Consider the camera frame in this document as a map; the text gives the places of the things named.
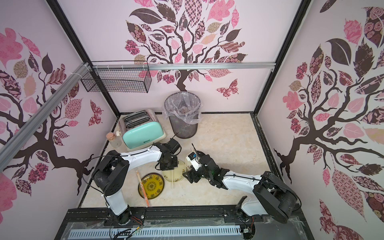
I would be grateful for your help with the black wire wall basket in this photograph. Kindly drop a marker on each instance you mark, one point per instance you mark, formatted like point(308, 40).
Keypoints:
point(118, 77)

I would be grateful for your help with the white slotted cable duct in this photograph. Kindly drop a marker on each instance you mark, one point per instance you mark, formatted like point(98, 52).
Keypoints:
point(155, 233)

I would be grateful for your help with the yellow black patterned plate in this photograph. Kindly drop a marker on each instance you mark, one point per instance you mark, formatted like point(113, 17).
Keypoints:
point(153, 184)

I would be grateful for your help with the aluminium frame bar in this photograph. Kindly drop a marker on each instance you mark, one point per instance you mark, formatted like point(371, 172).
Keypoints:
point(13, 146)
point(210, 66)

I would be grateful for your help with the black mesh trash bin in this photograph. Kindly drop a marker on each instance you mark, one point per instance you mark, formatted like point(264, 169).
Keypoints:
point(181, 129)

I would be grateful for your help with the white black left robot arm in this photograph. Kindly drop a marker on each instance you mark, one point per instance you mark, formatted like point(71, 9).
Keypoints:
point(110, 173)

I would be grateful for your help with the aluminium frame bar left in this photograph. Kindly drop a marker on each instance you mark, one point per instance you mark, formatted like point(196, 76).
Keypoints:
point(13, 146)

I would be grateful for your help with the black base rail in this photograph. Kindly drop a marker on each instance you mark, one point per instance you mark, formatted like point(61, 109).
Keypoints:
point(258, 227)

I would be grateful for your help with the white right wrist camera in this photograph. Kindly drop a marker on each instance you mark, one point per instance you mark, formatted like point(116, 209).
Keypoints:
point(193, 160)

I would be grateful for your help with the aluminium frame bar rear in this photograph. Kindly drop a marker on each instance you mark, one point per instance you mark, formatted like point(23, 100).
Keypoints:
point(210, 66)

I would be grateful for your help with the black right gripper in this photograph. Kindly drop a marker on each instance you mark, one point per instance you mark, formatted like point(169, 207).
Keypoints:
point(193, 172)

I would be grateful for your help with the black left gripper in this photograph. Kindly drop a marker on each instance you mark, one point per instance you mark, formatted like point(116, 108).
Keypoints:
point(165, 168)

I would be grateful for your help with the clear plastic bin liner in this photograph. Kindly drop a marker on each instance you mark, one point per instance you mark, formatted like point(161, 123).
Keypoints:
point(184, 106)

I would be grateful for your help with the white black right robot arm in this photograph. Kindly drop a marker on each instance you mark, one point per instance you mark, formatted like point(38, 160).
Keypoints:
point(271, 196)

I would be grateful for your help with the cream plate middle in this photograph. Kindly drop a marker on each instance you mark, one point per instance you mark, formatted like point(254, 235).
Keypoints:
point(177, 174)

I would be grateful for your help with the mint green toaster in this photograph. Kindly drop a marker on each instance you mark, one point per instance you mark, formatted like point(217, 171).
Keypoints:
point(140, 129)

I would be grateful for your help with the red chopsticks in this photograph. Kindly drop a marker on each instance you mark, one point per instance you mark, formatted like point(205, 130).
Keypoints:
point(143, 189)

